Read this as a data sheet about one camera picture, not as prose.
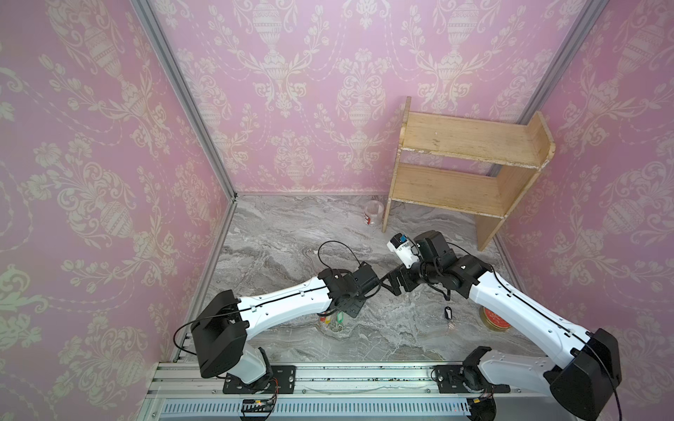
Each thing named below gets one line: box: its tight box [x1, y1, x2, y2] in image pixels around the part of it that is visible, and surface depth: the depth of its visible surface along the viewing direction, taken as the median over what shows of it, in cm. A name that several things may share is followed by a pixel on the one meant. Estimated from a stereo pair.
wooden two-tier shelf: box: [381, 96, 556, 252], surface depth 81 cm
